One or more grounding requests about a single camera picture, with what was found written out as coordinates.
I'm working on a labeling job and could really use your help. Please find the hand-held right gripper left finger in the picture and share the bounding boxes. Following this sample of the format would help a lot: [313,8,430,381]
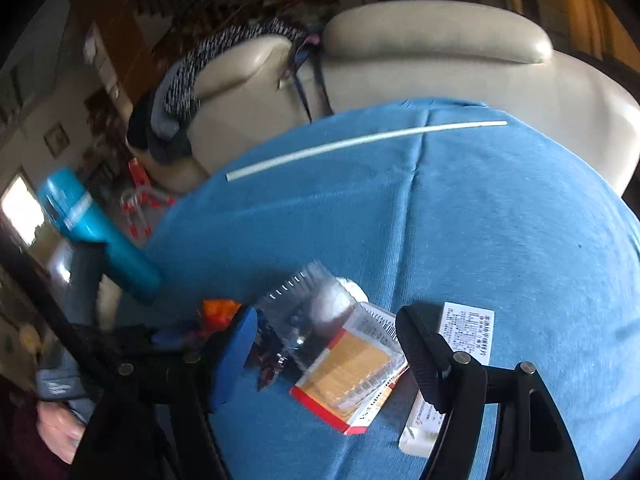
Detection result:
[70,305,261,480]

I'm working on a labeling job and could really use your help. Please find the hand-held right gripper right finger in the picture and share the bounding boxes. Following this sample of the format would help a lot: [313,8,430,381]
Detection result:
[394,302,586,480]

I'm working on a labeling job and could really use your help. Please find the dark wrapper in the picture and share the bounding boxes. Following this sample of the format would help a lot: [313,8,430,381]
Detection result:
[252,325,291,393]

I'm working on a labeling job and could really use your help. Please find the orange wrapper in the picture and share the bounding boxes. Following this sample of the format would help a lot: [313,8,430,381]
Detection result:
[200,299,241,333]

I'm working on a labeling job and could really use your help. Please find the long white printed box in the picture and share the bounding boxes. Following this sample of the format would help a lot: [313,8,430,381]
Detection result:
[398,301,496,459]

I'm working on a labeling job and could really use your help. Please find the blue packet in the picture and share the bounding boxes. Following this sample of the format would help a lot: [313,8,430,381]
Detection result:
[150,317,203,351]

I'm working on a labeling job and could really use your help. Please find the clear plastic container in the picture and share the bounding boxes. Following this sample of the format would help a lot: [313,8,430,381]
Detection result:
[255,260,411,413]

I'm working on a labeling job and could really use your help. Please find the red yellow medicine box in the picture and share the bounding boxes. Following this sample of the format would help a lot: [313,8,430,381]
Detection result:
[290,301,413,436]

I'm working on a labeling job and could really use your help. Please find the person's left hand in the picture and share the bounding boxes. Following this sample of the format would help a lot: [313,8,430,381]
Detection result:
[37,401,88,465]

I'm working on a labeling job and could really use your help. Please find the blue tablecloth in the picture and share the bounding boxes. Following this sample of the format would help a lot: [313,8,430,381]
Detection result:
[115,97,640,480]

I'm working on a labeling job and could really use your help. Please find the teal thermos bottle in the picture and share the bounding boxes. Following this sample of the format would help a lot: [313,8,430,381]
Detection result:
[37,167,162,305]

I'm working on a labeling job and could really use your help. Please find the red white folding stand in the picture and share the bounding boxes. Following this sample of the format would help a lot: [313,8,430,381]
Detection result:
[117,157,178,241]

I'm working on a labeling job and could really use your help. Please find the thin white stick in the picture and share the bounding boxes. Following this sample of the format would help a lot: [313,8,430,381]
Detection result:
[226,120,508,182]

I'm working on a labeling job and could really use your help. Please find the person's maroon clothing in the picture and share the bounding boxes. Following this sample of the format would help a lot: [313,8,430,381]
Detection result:
[0,375,71,480]

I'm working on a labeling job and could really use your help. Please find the black garment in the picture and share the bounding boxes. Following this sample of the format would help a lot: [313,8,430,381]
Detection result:
[126,95,193,165]

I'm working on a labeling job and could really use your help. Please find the grey garment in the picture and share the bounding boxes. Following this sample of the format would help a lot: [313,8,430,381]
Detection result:
[147,77,186,138]

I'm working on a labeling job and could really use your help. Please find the bright window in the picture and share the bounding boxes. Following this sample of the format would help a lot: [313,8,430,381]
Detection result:
[0,172,48,246]

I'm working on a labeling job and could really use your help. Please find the black white patterned cloth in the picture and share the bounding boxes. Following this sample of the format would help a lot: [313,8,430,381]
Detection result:
[162,17,308,121]

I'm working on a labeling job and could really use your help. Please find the cream leather sofa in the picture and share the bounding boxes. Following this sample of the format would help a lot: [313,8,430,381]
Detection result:
[125,0,640,198]

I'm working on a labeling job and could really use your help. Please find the orange curtains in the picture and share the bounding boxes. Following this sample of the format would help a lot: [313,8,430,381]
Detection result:
[550,0,640,61]

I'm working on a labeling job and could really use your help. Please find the framed wall picture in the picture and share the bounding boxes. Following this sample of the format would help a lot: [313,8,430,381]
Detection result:
[42,121,70,157]

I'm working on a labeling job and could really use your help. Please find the blue bag strap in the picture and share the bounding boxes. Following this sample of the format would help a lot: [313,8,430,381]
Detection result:
[280,30,333,123]

